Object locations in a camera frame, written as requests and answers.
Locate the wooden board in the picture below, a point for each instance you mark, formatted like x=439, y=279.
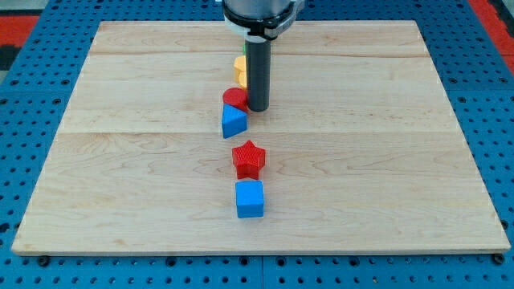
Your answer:
x=364, y=154

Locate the red star block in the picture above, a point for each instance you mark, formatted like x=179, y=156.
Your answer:
x=248, y=159

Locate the red cylinder block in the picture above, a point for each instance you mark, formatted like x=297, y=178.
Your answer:
x=236, y=97

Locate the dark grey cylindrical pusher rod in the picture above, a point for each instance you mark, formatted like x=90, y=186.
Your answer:
x=258, y=62

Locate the yellow block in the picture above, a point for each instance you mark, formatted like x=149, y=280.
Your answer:
x=240, y=71

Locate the blue cube block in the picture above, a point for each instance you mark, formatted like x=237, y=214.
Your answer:
x=249, y=199

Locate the blue triangle block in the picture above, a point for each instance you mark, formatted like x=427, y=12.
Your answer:
x=234, y=121

